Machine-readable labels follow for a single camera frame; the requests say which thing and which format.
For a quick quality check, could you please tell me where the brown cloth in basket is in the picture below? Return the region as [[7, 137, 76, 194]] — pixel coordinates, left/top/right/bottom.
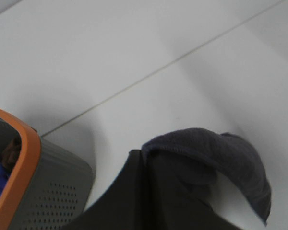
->
[[1, 137, 22, 172]]

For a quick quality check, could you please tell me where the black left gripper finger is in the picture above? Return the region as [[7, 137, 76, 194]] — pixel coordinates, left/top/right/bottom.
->
[[63, 150, 238, 230]]

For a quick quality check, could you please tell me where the grey basket with orange rim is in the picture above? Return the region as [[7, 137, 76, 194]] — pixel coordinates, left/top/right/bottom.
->
[[0, 109, 94, 230]]

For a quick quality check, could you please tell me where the dark grey towel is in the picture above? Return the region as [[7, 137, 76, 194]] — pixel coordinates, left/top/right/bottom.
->
[[141, 128, 272, 224]]

